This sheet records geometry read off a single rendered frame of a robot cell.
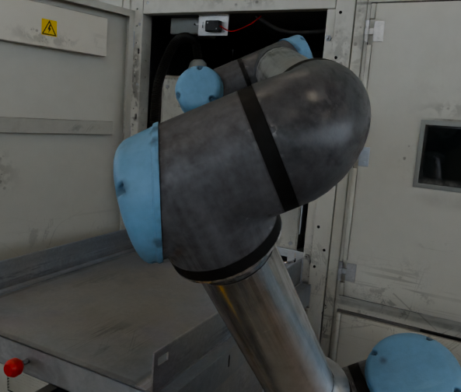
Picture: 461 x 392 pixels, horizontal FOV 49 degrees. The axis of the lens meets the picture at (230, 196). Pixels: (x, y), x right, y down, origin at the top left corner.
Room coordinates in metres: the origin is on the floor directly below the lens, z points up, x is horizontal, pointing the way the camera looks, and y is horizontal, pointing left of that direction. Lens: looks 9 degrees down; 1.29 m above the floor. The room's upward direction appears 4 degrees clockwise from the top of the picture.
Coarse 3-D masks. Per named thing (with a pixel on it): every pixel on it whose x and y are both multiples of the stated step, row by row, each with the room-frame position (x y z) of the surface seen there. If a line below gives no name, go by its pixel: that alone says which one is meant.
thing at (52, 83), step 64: (0, 0) 1.29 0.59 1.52; (64, 0) 1.46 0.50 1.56; (0, 64) 1.32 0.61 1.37; (64, 64) 1.46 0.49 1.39; (128, 64) 1.61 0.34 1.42; (0, 128) 1.30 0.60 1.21; (64, 128) 1.45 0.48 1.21; (128, 128) 1.62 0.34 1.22; (0, 192) 1.32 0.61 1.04; (64, 192) 1.47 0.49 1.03; (0, 256) 1.32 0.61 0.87
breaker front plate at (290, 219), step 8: (168, 80) 1.61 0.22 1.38; (176, 80) 1.60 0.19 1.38; (168, 88) 1.61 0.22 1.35; (168, 96) 1.61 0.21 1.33; (168, 104) 1.61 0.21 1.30; (176, 104) 1.59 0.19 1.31; (168, 112) 1.61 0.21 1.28; (176, 112) 1.59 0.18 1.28; (296, 208) 1.40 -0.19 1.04; (288, 216) 1.41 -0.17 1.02; (296, 216) 1.40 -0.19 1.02; (288, 224) 1.41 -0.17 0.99; (296, 224) 1.40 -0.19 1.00; (288, 232) 1.41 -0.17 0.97; (296, 232) 1.40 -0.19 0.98; (280, 240) 1.42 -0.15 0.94; (288, 240) 1.41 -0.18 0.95; (296, 240) 1.40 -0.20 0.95
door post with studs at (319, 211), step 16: (352, 0) 1.32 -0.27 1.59; (336, 16) 1.33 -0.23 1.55; (352, 16) 1.32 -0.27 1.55; (336, 32) 1.33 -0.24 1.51; (336, 48) 1.33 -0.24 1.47; (320, 208) 1.33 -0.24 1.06; (320, 224) 1.33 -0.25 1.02; (320, 240) 1.32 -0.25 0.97; (304, 256) 1.34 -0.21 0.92; (320, 256) 1.32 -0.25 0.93; (304, 272) 1.35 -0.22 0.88; (320, 272) 1.32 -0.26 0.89; (320, 288) 1.32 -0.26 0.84; (320, 304) 1.32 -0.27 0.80
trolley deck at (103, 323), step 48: (48, 288) 1.16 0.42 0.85; (96, 288) 1.19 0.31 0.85; (144, 288) 1.21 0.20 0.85; (192, 288) 1.24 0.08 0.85; (0, 336) 0.90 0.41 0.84; (48, 336) 0.91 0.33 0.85; (96, 336) 0.93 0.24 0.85; (144, 336) 0.94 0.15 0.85; (96, 384) 0.79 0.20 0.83; (192, 384) 0.79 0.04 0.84
